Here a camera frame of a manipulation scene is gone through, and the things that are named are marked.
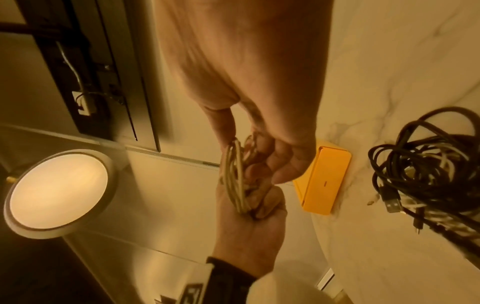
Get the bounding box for person's right hand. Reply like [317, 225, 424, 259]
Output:
[151, 0, 335, 186]

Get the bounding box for person's left hand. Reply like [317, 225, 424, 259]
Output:
[211, 164, 289, 280]

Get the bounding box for beige cable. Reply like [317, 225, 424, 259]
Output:
[218, 132, 266, 215]

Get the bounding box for yellow box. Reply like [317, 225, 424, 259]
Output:
[292, 145, 354, 216]

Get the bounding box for long black cable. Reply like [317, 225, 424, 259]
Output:
[369, 118, 480, 262]

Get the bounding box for black left wristband with markers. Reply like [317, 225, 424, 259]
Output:
[149, 256, 260, 304]

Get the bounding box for white marble table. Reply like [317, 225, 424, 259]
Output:
[310, 0, 480, 304]

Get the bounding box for small white wall plug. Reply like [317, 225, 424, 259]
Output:
[70, 90, 97, 117]

